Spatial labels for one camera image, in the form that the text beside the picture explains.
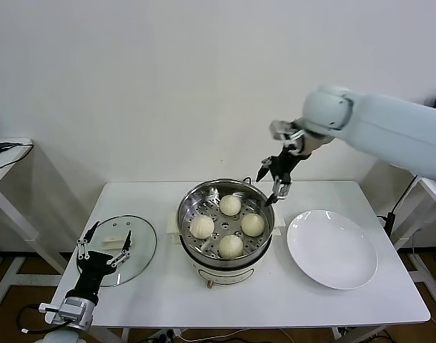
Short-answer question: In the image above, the perforated steel steamer basket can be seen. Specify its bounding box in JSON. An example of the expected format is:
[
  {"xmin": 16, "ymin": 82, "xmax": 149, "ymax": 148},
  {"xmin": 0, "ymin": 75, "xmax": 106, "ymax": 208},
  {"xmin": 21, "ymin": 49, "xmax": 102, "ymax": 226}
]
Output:
[{"xmin": 177, "ymin": 179, "xmax": 276, "ymax": 262}]

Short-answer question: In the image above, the round white plate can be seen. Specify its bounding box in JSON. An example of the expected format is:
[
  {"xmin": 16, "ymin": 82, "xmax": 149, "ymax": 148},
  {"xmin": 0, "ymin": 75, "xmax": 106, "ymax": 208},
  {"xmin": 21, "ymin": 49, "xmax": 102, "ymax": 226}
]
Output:
[{"xmin": 286, "ymin": 209, "xmax": 379, "ymax": 290}]

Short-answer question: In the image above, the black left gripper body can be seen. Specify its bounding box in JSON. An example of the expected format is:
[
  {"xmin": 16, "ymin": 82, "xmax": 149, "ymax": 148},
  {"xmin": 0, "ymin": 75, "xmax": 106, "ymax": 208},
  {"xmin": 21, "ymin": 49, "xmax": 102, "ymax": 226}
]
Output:
[{"xmin": 74, "ymin": 249, "xmax": 120, "ymax": 302}]

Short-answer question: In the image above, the black left camera cable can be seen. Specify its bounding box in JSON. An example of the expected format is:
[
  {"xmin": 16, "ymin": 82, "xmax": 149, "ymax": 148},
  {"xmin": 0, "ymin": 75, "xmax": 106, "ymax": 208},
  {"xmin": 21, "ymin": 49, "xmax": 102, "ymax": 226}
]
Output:
[{"xmin": 16, "ymin": 305, "xmax": 74, "ymax": 337}]

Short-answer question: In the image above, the white side table with adapter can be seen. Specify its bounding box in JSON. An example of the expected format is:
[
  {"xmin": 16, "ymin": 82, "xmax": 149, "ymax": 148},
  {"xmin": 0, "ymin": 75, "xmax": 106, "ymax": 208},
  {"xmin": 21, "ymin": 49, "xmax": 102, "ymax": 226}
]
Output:
[{"xmin": 0, "ymin": 138, "xmax": 61, "ymax": 309}]

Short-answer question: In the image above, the white steamed baozi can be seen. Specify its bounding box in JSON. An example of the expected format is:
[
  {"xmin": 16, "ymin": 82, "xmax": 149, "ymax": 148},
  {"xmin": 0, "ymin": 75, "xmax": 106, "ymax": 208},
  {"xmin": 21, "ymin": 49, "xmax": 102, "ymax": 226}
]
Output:
[
  {"xmin": 189, "ymin": 215, "xmax": 215, "ymax": 239},
  {"xmin": 219, "ymin": 194, "xmax": 242, "ymax": 217},
  {"xmin": 241, "ymin": 213, "xmax": 266, "ymax": 237},
  {"xmin": 217, "ymin": 234, "xmax": 244, "ymax": 260}
]

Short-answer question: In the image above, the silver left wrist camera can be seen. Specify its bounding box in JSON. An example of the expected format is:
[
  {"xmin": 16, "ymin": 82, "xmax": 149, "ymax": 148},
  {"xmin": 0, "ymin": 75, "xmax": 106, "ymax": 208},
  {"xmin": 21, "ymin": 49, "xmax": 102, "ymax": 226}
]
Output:
[{"xmin": 38, "ymin": 296, "xmax": 88, "ymax": 324}]

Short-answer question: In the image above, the white floor power strip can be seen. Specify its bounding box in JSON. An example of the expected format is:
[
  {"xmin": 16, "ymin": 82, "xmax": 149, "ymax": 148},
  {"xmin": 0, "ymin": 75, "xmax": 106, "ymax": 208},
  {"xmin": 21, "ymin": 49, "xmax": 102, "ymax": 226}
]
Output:
[{"xmin": 146, "ymin": 330, "xmax": 182, "ymax": 343}]

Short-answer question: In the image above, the round glass pot lid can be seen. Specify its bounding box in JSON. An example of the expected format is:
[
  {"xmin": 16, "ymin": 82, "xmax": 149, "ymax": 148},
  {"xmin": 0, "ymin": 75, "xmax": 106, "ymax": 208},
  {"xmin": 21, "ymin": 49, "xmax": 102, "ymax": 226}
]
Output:
[{"xmin": 74, "ymin": 214, "xmax": 157, "ymax": 288}]

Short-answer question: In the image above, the white electric cooking pot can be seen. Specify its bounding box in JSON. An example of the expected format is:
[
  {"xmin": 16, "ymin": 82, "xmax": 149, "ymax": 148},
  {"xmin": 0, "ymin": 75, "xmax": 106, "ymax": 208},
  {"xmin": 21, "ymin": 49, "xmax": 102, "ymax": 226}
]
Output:
[{"xmin": 166, "ymin": 207, "xmax": 286, "ymax": 289}]

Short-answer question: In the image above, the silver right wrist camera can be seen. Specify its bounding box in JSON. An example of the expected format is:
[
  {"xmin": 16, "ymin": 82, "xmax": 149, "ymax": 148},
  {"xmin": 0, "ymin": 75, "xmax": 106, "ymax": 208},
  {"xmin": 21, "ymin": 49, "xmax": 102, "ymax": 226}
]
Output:
[{"xmin": 269, "ymin": 120, "xmax": 294, "ymax": 142}]

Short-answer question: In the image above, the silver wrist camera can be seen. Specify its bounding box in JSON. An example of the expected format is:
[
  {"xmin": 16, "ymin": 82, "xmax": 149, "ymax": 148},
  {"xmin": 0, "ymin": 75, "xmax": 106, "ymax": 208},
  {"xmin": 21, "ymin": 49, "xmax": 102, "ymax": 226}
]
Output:
[
  {"xmin": 269, "ymin": 120, "xmax": 294, "ymax": 142},
  {"xmin": 38, "ymin": 296, "xmax": 88, "ymax": 324}
]

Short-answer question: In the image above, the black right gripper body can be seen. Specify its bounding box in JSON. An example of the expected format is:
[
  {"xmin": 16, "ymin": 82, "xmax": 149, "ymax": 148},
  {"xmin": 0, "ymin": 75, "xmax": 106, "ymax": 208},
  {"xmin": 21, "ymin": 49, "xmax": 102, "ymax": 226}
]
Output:
[{"xmin": 269, "ymin": 144, "xmax": 305, "ymax": 184}]

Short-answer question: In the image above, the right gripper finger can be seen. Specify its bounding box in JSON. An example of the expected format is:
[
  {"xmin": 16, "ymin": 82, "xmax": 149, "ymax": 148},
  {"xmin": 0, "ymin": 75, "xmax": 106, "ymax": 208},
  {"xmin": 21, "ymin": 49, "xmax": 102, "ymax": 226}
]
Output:
[
  {"xmin": 263, "ymin": 178, "xmax": 293, "ymax": 208},
  {"xmin": 255, "ymin": 156, "xmax": 275, "ymax": 183}
]

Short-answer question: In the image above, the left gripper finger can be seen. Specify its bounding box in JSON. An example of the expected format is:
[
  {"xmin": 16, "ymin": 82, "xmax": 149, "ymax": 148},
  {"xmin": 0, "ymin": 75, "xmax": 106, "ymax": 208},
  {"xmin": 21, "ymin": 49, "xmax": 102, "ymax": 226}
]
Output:
[
  {"xmin": 76, "ymin": 220, "xmax": 101, "ymax": 260},
  {"xmin": 106, "ymin": 230, "xmax": 134, "ymax": 267}
]

